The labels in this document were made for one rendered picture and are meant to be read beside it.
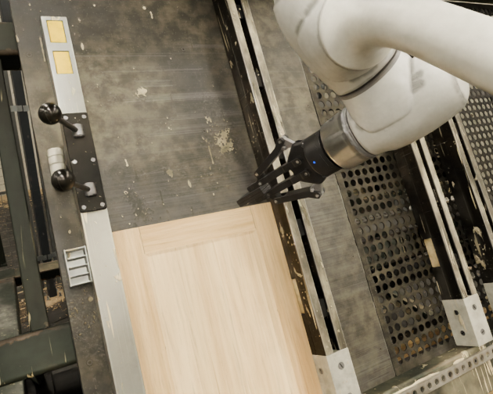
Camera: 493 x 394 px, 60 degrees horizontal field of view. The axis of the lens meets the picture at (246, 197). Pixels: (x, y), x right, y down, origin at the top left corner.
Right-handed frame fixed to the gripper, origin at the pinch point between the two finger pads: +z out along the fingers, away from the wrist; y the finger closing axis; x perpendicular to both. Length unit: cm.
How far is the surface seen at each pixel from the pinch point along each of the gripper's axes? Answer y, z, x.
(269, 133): 7.9, 2.6, -20.6
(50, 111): 32.0, 9.0, 19.8
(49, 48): 47, 17, 5
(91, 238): 11.0, 21.0, 21.0
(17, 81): 118, 175, -89
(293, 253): -17.3, 7.7, -8.5
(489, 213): -49, -16, -65
